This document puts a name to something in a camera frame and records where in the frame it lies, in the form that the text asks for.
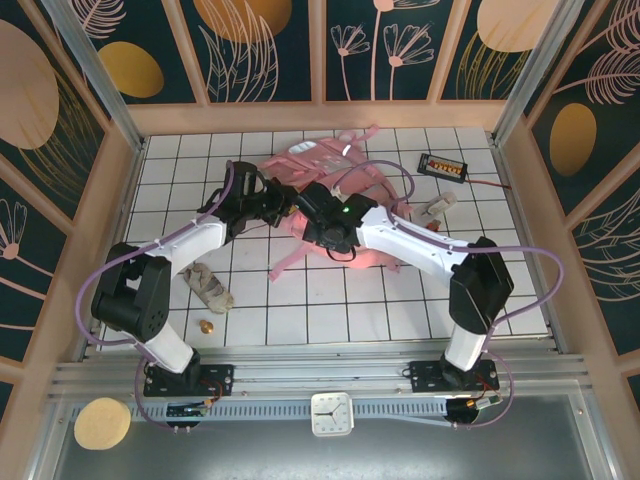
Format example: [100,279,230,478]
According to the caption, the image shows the black charging board yellow connectors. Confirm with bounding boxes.
[417,152,470,184]

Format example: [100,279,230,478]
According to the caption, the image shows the aluminium rail frame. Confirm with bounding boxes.
[49,352,591,399]

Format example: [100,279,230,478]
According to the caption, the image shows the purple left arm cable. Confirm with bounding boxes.
[77,162,236,431]

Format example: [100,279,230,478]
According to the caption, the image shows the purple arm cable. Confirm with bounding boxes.
[77,162,236,431]
[327,159,566,432]

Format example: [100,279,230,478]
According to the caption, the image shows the pink backpack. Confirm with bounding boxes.
[257,127,407,282]

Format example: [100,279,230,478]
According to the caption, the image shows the grey slotted cable duct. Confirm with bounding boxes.
[69,399,451,427]

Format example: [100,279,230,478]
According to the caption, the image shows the round yellow sponge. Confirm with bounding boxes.
[73,397,132,451]

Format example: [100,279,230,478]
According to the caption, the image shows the transparent plastic pencil case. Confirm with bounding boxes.
[410,192,459,219]

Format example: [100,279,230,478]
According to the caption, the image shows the aluminium corner post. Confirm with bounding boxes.
[42,0,147,154]
[490,0,574,146]

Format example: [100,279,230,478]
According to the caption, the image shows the white square clock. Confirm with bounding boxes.
[310,392,356,438]

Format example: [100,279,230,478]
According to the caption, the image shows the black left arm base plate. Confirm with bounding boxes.
[143,363,236,399]

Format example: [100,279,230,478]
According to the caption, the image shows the dark floral wall panel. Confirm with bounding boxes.
[438,0,556,102]
[0,0,110,221]
[528,0,640,217]
[74,0,210,106]
[180,0,321,105]
[324,0,454,103]

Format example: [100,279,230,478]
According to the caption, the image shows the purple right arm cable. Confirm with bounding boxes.
[327,159,566,432]

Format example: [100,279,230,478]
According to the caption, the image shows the red and black wire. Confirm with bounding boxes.
[464,177,512,191]

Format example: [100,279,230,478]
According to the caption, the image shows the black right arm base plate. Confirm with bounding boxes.
[408,357,501,396]

